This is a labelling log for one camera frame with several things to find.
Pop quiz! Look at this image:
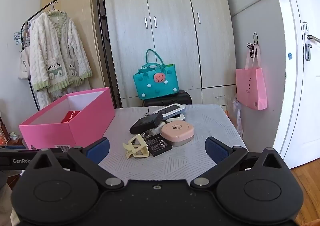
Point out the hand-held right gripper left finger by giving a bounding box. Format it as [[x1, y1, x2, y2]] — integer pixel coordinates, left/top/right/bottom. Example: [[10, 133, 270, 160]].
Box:
[[31, 137, 125, 191]]

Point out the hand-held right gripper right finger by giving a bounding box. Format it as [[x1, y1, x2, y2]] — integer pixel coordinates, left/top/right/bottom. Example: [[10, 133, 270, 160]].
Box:
[[190, 136, 288, 189]]

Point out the pink cardboard box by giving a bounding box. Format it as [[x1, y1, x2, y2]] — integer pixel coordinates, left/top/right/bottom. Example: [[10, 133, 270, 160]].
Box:
[[19, 87, 116, 151]]

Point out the cream hair claw clip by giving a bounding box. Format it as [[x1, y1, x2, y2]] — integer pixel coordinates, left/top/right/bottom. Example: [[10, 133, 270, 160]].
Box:
[[122, 134, 150, 159]]

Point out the pink rounded square case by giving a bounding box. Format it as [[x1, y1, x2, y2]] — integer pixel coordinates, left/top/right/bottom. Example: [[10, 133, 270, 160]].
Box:
[[161, 120, 195, 147]]

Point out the white portable router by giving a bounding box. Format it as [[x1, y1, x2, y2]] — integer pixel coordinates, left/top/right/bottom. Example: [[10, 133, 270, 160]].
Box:
[[164, 113, 186, 123], [153, 103, 186, 121]]

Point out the black power bank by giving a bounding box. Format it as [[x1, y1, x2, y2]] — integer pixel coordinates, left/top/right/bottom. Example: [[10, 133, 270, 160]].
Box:
[[129, 112, 164, 135]]

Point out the black battery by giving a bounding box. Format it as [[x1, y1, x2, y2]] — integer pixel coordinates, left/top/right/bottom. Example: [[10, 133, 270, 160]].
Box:
[[143, 134, 173, 158]]

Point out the clear plastic bag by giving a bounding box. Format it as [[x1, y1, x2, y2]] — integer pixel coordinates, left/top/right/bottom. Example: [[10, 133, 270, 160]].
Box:
[[232, 94, 244, 138]]

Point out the red cloth with glasses print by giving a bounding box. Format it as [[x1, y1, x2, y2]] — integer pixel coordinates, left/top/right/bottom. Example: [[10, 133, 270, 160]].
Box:
[[61, 110, 82, 123]]

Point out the black suitcase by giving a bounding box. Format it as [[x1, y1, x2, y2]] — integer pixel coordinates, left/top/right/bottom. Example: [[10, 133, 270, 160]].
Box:
[[142, 89, 192, 107]]

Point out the black clothes rack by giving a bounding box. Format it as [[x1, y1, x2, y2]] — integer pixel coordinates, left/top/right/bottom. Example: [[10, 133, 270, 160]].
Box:
[[21, 0, 123, 109]]

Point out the pink tote bag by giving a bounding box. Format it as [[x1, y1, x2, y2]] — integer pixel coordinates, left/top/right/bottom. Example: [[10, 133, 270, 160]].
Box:
[[235, 43, 268, 111]]

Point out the teal felt handbag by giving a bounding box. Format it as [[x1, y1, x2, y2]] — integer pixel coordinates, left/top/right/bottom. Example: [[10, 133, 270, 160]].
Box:
[[133, 49, 179, 100]]

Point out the white canvas tote bag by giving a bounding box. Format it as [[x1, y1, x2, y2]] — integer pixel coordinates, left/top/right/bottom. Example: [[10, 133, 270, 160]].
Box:
[[17, 46, 31, 80]]

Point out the white door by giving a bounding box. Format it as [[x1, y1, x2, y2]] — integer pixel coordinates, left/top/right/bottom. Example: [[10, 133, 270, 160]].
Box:
[[272, 0, 320, 169]]

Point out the white fluffy robe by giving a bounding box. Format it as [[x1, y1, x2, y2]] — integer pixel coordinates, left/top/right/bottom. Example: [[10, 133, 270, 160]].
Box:
[[29, 11, 93, 111]]

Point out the light wood-grain wardrobe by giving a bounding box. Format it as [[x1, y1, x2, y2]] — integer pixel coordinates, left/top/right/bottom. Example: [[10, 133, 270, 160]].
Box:
[[100, 0, 237, 109]]

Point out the beige wooden wardrobe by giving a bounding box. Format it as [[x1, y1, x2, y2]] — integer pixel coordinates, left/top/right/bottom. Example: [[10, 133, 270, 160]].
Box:
[[40, 0, 107, 91]]

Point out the black cable loop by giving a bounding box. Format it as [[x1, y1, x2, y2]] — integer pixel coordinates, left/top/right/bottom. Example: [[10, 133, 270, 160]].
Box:
[[247, 32, 259, 58]]

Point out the blue wire hanger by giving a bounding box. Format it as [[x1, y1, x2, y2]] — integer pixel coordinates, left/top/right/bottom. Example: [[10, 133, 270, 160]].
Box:
[[13, 28, 29, 45]]

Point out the silver door handle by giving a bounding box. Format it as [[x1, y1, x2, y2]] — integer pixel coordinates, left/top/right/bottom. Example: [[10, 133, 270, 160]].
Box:
[[302, 21, 320, 62]]

